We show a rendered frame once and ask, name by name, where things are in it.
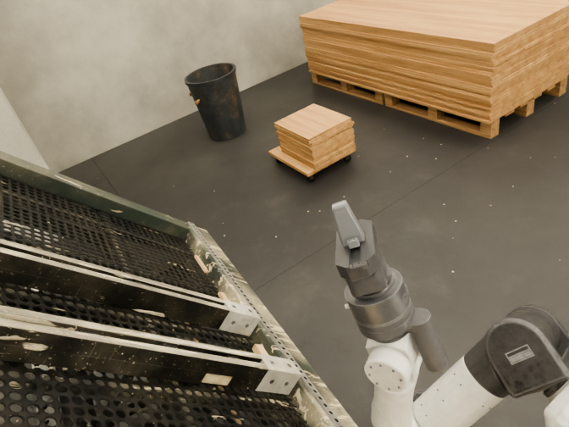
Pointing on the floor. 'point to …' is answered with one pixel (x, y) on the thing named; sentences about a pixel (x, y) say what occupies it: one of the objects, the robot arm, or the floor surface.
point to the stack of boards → (443, 55)
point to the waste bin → (218, 100)
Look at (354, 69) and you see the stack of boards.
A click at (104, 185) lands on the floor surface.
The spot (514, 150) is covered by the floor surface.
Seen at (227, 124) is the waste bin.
